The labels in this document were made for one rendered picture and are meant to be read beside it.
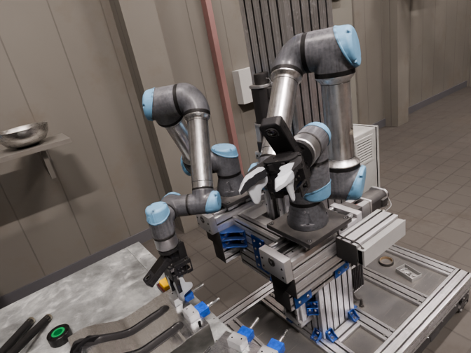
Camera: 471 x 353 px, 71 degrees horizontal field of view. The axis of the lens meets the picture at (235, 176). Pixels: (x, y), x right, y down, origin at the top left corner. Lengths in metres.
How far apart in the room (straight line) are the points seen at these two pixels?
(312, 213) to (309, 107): 0.43
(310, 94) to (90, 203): 2.47
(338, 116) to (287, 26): 0.41
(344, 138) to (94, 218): 2.71
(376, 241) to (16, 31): 2.85
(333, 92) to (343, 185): 0.29
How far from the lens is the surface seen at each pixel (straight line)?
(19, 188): 3.23
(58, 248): 3.43
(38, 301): 1.82
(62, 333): 1.49
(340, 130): 1.05
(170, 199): 1.16
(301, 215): 1.19
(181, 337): 1.15
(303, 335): 1.98
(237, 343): 1.09
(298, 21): 1.32
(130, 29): 3.11
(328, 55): 1.00
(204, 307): 1.19
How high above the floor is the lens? 1.69
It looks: 21 degrees down
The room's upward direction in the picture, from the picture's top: 11 degrees counter-clockwise
